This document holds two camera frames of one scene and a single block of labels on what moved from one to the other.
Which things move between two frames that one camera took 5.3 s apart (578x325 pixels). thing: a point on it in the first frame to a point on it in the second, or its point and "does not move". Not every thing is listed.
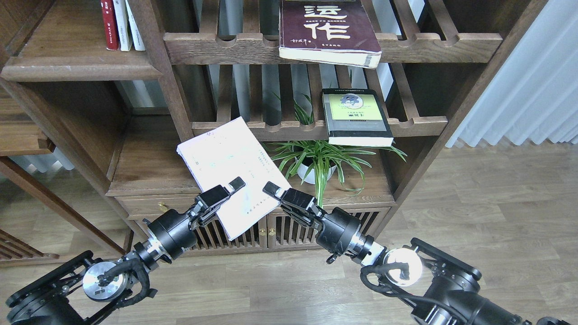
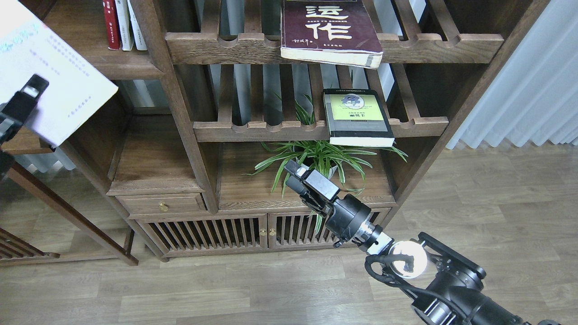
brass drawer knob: [162, 206] does not move
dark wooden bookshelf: [351, 101] does not move
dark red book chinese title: [334, 31] does not move
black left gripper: [170, 233] to [20, 105]
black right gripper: [338, 232] to [342, 218]
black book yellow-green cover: [355, 117] does not move
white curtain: [534, 99] does not move
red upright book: [111, 25] does not move
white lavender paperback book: [217, 157] to [77, 90]
